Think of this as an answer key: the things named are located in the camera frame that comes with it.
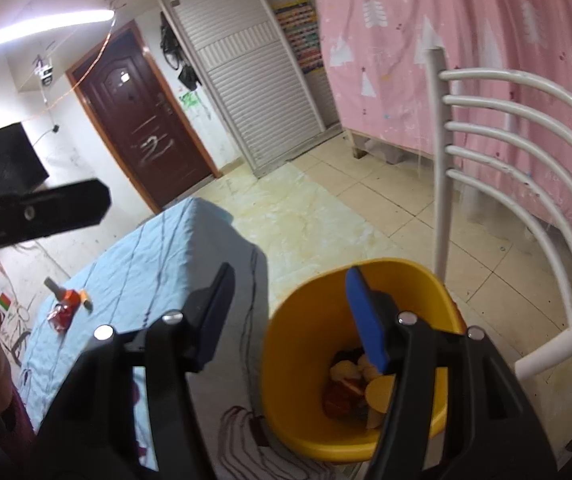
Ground red striped knitted sock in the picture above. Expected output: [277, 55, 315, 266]
[323, 349, 367, 418]

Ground yellow plastic trash bin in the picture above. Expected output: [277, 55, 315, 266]
[260, 258, 466, 464]

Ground light blue bed quilt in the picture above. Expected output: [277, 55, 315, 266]
[18, 198, 339, 479]

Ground round waffle biscuit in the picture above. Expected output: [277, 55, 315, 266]
[365, 375, 395, 414]

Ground grey plastic pipe piece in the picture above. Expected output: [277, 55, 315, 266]
[44, 276, 67, 301]

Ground red snack wrapper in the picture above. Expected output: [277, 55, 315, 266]
[47, 302, 78, 334]

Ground ceiling tube light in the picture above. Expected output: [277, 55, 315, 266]
[0, 9, 116, 46]

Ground dark brown wooden door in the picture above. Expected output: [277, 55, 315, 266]
[66, 21, 221, 214]

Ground white louvered wardrobe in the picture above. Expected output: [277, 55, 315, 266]
[160, 0, 340, 178]

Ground black hanging bags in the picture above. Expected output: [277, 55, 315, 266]
[160, 12, 200, 91]

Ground pink tree-print curtain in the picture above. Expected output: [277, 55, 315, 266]
[302, 0, 572, 252]

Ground black wall television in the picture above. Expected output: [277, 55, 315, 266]
[0, 122, 50, 196]

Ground colourful wall chart poster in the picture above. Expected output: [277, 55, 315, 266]
[274, 0, 324, 74]

